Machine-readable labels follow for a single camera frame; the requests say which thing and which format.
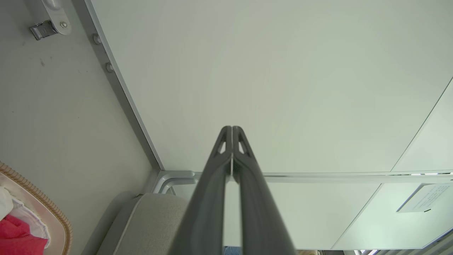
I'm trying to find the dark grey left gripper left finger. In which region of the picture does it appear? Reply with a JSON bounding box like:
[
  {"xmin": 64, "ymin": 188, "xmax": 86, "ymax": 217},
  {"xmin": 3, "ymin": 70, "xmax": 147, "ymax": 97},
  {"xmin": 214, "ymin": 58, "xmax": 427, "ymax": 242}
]
[{"xmin": 168, "ymin": 126, "xmax": 233, "ymax": 255}]

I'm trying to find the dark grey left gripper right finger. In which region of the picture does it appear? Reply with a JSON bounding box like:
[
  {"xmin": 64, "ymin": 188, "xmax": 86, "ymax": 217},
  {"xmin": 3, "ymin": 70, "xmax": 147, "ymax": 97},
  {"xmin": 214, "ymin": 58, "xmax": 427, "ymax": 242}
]
[{"xmin": 233, "ymin": 126, "xmax": 296, "ymax": 255}]

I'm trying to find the grey fabric sofa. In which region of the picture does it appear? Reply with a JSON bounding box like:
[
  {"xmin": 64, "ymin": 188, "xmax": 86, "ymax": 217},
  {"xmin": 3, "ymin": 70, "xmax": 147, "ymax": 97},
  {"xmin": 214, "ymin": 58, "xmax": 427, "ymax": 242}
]
[{"xmin": 95, "ymin": 193, "xmax": 190, "ymax": 255}]

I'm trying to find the large white partition panel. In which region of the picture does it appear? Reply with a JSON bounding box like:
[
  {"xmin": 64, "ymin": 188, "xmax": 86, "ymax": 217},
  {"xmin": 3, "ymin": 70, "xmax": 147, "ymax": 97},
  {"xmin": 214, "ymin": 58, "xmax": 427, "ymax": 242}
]
[{"xmin": 84, "ymin": 0, "xmax": 453, "ymax": 175}]

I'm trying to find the wicker rimmed laundry basket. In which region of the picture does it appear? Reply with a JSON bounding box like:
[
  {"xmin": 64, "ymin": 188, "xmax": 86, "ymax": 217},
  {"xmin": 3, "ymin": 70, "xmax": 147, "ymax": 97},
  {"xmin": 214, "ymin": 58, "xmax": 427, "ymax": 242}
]
[{"xmin": 0, "ymin": 161, "xmax": 73, "ymax": 255}]

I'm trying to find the white paper notice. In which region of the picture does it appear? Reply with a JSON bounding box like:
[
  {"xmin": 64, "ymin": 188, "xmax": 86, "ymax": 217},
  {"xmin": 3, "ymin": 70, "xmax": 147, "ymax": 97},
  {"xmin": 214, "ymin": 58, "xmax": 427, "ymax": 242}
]
[{"xmin": 396, "ymin": 183, "xmax": 453, "ymax": 214}]

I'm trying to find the white cloth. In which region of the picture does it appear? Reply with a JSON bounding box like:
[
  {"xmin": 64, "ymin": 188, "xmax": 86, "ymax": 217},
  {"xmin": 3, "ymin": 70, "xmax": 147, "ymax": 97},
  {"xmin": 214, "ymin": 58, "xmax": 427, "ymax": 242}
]
[{"xmin": 0, "ymin": 186, "xmax": 50, "ymax": 248}]

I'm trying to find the grey partition foot with caster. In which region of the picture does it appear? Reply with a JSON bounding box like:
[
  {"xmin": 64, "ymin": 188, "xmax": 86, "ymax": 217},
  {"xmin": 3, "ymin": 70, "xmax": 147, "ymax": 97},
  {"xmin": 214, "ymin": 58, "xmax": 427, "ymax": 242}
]
[{"xmin": 29, "ymin": 0, "xmax": 72, "ymax": 41}]

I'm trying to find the grey partition corner post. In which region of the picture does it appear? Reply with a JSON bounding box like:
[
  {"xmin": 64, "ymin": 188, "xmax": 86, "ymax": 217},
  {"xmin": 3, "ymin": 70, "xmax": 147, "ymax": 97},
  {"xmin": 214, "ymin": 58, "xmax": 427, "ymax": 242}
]
[{"xmin": 152, "ymin": 170, "xmax": 199, "ymax": 194}]

